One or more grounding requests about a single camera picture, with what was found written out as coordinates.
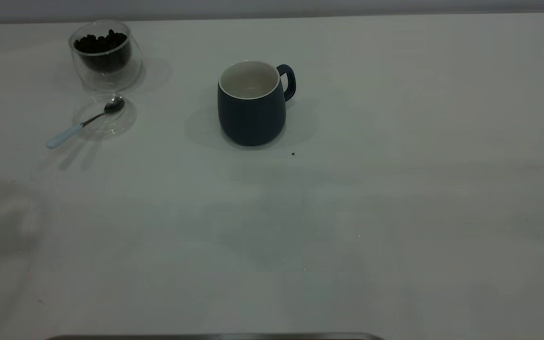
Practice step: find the dark grey ceramic mug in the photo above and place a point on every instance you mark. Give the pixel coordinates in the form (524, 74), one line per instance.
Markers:
(253, 118)

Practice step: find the coffee bean pile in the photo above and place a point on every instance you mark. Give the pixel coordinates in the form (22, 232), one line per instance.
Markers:
(104, 52)

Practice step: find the small clear glass dish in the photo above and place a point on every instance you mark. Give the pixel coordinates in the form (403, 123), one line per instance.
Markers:
(106, 125)

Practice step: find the double-wall glass cup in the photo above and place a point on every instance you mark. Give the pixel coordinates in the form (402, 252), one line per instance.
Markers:
(109, 75)

